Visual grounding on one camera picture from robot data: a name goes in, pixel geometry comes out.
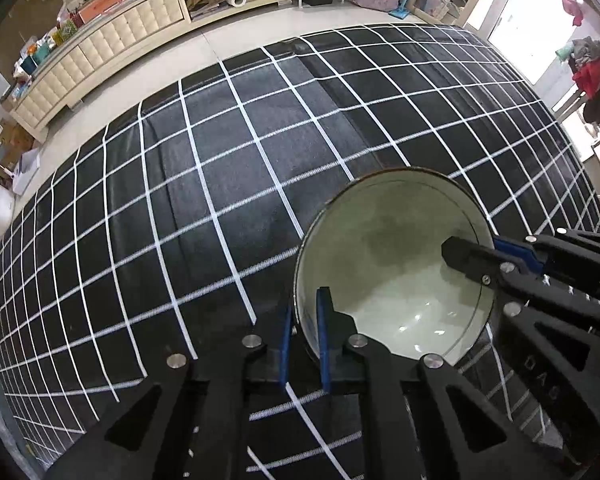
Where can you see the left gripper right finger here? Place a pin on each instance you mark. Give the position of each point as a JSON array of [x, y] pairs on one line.
[[421, 419]]

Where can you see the clothes drying rack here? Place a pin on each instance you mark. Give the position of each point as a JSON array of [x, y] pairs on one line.
[[583, 57]]

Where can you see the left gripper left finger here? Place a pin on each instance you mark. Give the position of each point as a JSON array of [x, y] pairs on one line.
[[190, 419]]

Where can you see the large white patterned bowl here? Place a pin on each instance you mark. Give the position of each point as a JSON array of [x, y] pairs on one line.
[[377, 246]]

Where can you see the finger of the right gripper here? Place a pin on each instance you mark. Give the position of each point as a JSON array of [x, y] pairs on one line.
[[523, 251], [480, 264]]

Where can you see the black white checkered tablecloth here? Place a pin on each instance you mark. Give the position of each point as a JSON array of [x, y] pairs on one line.
[[174, 225]]

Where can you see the pink box on cabinet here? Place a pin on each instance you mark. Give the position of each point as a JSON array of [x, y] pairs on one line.
[[93, 8]]

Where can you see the cream tufted TV cabinet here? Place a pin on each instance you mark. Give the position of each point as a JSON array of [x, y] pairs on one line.
[[105, 45]]

